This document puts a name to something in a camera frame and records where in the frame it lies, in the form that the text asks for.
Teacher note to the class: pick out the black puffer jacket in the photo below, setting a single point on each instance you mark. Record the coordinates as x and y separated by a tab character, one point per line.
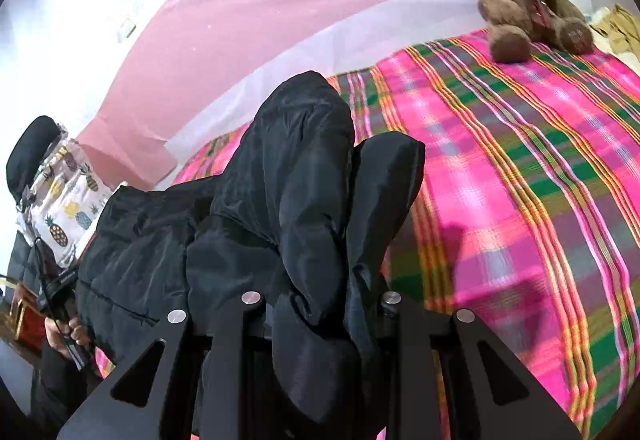
303	213

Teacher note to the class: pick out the person's left hand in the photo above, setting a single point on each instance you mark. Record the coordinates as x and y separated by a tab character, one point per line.
58	331

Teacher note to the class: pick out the pineapple print fabric organizer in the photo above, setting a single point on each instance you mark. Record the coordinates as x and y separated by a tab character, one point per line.
64	202

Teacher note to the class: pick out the black headrest cushion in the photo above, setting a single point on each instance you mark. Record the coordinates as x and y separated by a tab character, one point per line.
28	153

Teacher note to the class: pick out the pink plaid bed sheet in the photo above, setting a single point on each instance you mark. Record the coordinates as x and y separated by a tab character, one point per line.
528	213

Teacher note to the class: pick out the yellow crumpled cloth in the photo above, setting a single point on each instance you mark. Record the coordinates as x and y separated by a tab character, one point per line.
619	28

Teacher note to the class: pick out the white bed guard rail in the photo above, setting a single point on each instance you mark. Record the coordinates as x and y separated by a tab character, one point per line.
353	43

